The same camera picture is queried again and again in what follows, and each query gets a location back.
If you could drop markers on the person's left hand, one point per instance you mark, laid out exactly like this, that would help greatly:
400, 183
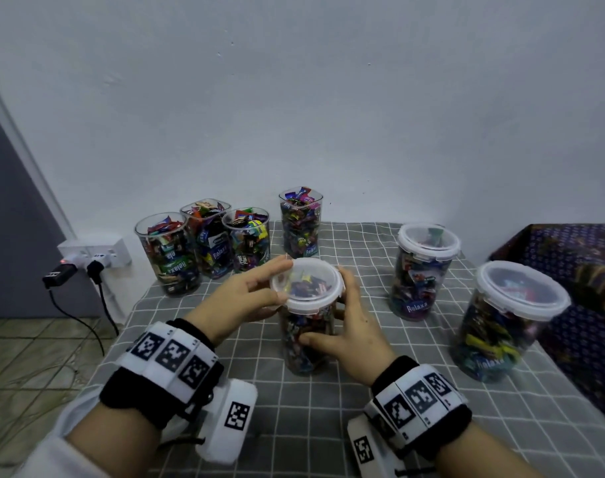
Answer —
232, 303

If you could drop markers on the person's right hand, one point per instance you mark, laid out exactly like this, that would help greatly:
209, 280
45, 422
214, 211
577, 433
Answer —
354, 343

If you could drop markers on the person's right thumb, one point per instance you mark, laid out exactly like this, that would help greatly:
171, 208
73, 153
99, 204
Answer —
318, 341

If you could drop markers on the person's left thumb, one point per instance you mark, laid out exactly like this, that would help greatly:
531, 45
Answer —
278, 292

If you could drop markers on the clear round candy jar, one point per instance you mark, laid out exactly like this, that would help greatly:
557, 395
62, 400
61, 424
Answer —
175, 278
295, 353
247, 248
491, 348
417, 293

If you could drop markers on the clear lid with white rim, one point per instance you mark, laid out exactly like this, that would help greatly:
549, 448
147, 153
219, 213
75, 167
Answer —
449, 251
556, 303
312, 303

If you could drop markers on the person's left forearm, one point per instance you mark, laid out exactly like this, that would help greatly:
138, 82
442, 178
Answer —
113, 443

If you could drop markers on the person's right forearm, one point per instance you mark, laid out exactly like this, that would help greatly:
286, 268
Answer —
476, 455

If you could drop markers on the pile of wrapped candies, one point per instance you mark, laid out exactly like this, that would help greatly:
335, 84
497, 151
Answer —
297, 350

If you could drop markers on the clear round open candy jar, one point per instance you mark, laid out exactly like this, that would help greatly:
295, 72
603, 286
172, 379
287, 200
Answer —
247, 248
175, 278

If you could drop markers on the clear square open candy jar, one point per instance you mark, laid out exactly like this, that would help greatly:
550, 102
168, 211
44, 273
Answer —
210, 243
301, 228

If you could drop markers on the grey checked tablecloth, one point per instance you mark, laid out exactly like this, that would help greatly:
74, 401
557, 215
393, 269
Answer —
302, 423

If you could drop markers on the black wristband with marker tags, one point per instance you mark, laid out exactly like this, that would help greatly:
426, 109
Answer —
446, 423
133, 388

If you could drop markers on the black power plug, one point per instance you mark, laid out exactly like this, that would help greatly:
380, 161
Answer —
96, 271

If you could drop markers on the black charger plug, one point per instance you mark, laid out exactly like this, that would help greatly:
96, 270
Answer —
58, 277

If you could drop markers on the purple patterned cloth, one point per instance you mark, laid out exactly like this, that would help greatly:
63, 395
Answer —
586, 313

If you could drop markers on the white sleeve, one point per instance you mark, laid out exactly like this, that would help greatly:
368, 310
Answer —
53, 460

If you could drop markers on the white wrist camera with marker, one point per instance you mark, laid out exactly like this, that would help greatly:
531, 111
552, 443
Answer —
232, 433
369, 457

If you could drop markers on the white wall power socket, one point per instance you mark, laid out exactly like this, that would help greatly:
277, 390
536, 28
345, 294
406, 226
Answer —
110, 246

